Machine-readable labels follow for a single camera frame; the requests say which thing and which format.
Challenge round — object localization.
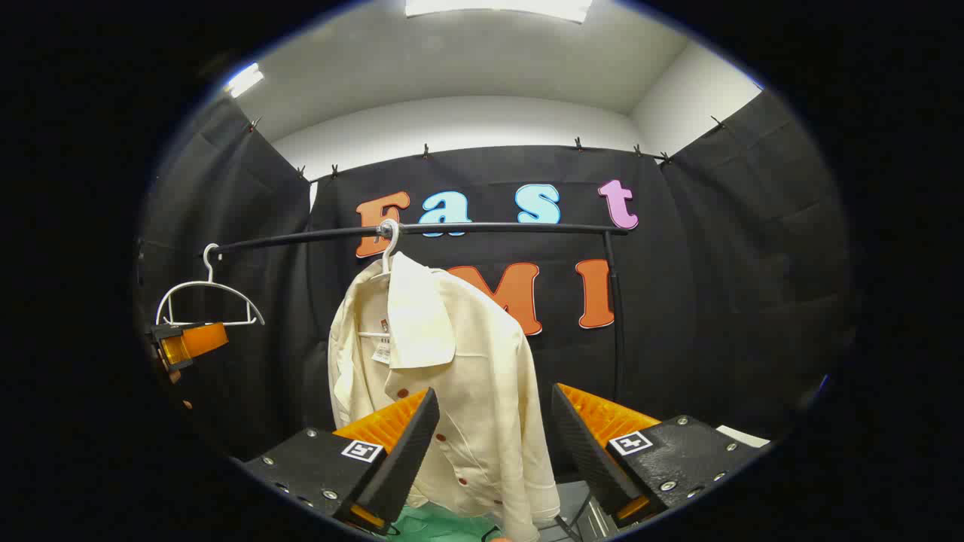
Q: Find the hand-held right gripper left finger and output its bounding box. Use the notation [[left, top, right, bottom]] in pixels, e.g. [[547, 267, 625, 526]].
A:
[[241, 388, 441, 537]]

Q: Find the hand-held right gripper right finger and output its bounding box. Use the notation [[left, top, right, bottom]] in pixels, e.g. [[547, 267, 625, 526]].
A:
[[550, 382, 763, 529]]

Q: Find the green laundry hamper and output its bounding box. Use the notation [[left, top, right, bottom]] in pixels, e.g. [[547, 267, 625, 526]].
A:
[[388, 501, 502, 542]]

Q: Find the cream button shirt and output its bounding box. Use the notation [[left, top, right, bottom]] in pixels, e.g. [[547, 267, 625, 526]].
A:
[[328, 251, 562, 542]]

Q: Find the white clothes hanger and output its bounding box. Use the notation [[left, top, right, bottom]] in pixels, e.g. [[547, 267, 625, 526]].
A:
[[358, 219, 401, 338], [156, 243, 266, 327]]

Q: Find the black clothes rack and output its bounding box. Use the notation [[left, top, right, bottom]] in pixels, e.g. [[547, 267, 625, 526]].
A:
[[200, 221, 630, 407]]

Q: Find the grey slatted panel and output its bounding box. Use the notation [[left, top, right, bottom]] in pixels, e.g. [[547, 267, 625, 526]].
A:
[[538, 480, 615, 542]]

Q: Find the black backdrop cloth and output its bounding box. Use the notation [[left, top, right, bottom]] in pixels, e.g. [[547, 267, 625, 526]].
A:
[[136, 87, 856, 483]]

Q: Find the ceiling light panel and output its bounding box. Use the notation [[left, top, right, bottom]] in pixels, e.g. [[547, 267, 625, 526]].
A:
[[224, 63, 266, 99], [405, 0, 592, 23]]

